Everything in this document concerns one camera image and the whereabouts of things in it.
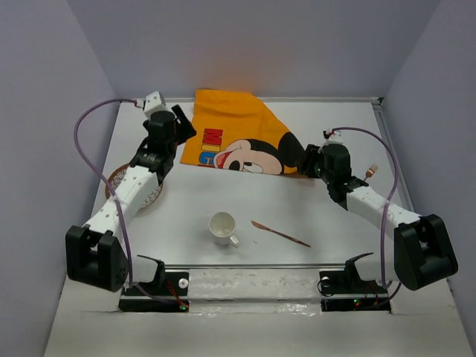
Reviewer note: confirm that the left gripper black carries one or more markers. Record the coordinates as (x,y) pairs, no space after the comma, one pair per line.
(184,135)

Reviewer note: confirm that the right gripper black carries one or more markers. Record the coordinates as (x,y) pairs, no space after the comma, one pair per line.
(312,152)

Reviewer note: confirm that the yellow Mickey Mouse cloth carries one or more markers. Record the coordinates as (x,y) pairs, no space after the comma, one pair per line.
(237,131)

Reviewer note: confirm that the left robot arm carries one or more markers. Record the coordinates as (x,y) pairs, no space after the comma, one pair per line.
(98,253)

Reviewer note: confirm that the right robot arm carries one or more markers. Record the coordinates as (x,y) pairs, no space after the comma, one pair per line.
(422,250)

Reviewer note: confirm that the copper fork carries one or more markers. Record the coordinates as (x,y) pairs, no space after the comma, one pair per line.
(370,171)

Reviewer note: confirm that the copper knife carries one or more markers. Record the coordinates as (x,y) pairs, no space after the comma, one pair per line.
(285,236)

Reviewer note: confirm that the white ceramic mug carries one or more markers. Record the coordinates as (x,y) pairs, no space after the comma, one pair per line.
(222,226)

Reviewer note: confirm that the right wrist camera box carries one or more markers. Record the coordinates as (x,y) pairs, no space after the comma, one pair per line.
(332,136)

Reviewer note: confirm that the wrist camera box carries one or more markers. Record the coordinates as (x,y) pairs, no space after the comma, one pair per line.
(332,136)
(153,103)

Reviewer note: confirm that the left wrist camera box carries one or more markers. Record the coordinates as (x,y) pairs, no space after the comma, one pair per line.
(153,103)

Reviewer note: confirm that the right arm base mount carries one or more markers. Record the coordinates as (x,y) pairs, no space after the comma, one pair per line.
(339,294)

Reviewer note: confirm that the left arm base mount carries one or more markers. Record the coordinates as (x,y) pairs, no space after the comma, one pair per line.
(170,297)

